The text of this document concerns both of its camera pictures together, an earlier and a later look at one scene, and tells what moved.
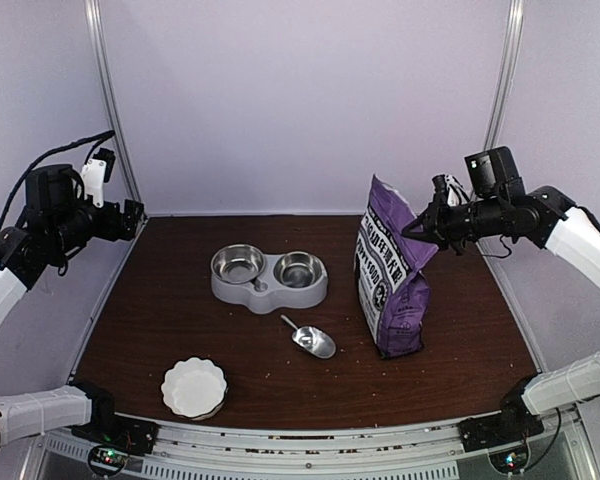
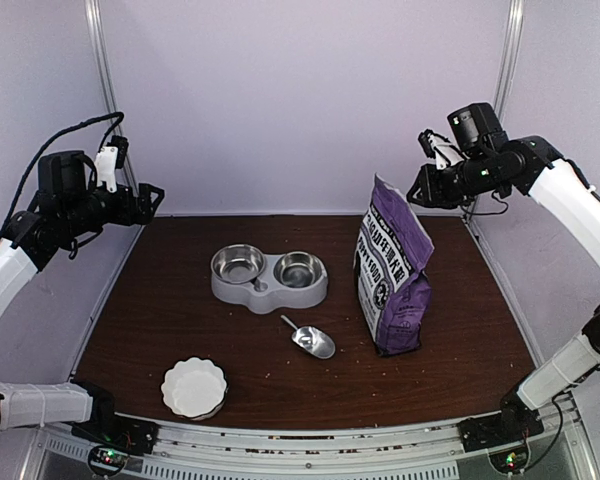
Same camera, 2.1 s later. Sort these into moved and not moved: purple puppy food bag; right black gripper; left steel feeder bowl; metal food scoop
Moved: right black gripper
Not moved: purple puppy food bag; metal food scoop; left steel feeder bowl
